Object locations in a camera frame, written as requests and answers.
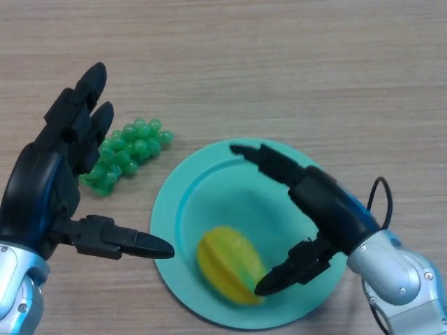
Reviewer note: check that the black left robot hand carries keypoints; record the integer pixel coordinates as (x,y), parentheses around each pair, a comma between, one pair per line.
(35,188)

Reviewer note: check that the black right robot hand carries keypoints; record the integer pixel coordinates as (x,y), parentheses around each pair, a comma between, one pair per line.
(328,206)

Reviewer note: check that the yellow starfruit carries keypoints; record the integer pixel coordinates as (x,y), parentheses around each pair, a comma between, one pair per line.
(227,261)

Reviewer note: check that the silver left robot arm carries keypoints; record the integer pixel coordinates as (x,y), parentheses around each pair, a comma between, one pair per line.
(15,282)

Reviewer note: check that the teal round plate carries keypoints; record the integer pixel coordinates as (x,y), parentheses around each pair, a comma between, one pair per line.
(216,195)

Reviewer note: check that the green grape bunch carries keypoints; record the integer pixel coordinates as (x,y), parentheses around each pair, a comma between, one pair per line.
(136,143)

